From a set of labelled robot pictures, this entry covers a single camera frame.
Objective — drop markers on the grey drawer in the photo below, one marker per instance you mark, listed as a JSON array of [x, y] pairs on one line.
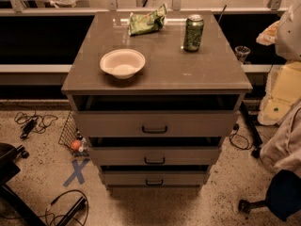
[[175, 175], [154, 151], [156, 116]]

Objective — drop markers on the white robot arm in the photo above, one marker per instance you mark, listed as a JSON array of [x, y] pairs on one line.
[[288, 39]]

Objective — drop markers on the grey drawer cabinet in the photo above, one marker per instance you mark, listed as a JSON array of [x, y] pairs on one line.
[[169, 70]]

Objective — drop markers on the white paper bowl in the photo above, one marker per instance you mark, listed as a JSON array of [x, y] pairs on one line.
[[122, 63]]

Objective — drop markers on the green chip bag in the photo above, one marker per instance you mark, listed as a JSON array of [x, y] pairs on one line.
[[153, 21]]

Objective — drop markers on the orange ball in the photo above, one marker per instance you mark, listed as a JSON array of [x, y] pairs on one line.
[[75, 145]]

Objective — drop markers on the green soda can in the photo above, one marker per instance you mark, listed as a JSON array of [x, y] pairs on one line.
[[193, 32]]

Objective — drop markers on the blue tape cross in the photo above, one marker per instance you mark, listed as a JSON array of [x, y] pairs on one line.
[[77, 172]]

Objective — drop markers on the clear plastic cup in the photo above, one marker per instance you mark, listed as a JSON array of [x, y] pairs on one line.
[[241, 53]]

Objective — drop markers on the black table leg right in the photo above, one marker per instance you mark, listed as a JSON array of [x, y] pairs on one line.
[[257, 142]]

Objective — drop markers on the black office chair left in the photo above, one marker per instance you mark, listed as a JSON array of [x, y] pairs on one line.
[[8, 169]]

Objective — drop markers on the wire basket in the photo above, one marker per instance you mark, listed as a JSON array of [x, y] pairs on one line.
[[69, 134]]

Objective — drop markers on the black power adapter with cable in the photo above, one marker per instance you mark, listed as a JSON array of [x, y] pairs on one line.
[[33, 123]]

